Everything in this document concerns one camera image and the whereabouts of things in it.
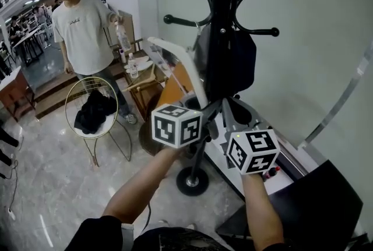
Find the clear water bottle white label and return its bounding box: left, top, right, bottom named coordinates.
left=128, top=52, right=139, bottom=79

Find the white clothes hanger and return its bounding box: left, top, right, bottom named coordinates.
left=146, top=36, right=211, bottom=107

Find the wooden side table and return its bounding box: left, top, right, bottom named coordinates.
left=115, top=48, right=170, bottom=126

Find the person's right forearm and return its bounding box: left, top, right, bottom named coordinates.
left=240, top=171, right=285, bottom=245

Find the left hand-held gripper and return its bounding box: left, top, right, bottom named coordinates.
left=151, top=99, right=224, bottom=149

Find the metal wall strip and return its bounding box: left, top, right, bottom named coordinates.
left=300, top=45, right=373, bottom=149

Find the red-brown cabinet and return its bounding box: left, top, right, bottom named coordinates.
left=0, top=65, right=36, bottom=122

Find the white plate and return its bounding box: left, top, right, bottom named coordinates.
left=124, top=55, right=154, bottom=73

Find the person's black clothing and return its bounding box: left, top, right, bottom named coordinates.
left=65, top=214, right=295, bottom=251

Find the white background table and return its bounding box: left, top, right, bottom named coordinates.
left=11, top=24, right=48, bottom=68

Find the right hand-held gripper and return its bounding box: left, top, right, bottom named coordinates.
left=221, top=97, right=281, bottom=176

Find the person's left forearm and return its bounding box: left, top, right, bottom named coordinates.
left=101, top=146, right=188, bottom=225

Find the gold wire chair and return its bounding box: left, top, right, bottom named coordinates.
left=64, top=76, right=133, bottom=168

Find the clear plastic bottle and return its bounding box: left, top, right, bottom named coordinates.
left=114, top=22, right=132, bottom=52

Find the black coat stand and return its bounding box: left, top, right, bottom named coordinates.
left=163, top=0, right=285, bottom=197

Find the black clothes pile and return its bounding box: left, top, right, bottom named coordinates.
left=73, top=89, right=118, bottom=135

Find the black chair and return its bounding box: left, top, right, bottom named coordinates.
left=216, top=159, right=364, bottom=246

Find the dark bag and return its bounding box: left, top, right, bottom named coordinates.
left=193, top=23, right=258, bottom=97

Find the dark soda bottle red cap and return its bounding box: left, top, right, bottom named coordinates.
left=262, top=165, right=281, bottom=182

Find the wooden clothes hanger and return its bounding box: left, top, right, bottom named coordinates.
left=122, top=63, right=169, bottom=93

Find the white floor cable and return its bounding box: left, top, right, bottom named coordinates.
left=0, top=126, right=22, bottom=220

